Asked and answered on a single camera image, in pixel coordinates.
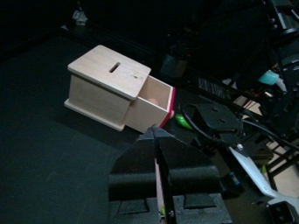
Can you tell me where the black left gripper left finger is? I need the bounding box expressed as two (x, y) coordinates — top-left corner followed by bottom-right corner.
(107, 125), (164, 224)

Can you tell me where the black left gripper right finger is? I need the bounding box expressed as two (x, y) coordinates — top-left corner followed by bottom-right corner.
(152, 125), (234, 224)

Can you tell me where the black metal rack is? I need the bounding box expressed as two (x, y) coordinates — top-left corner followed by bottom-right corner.
(232, 58), (299, 187)

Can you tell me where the black box with round holes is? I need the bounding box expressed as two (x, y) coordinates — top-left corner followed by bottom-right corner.
(267, 200), (299, 224)

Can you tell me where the green toy pea pod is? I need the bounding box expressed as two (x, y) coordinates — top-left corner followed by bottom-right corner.
(174, 114), (194, 130)

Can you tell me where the wooden drawer with pink front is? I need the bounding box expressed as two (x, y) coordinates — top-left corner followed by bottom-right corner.
(124, 74), (176, 134)

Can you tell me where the peach wooden ball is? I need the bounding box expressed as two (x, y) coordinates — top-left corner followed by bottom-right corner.
(144, 98), (160, 107)

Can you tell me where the wooden box with coin slot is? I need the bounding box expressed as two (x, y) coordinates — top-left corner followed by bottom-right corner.
(63, 44), (154, 132)

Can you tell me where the teal round container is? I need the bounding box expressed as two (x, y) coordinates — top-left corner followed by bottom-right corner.
(258, 69), (282, 86)

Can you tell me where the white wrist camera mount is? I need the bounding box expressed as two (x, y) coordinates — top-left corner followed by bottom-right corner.
(228, 146), (299, 205)

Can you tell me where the black printed frame rail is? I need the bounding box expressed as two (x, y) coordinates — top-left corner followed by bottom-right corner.
(186, 73), (282, 117)

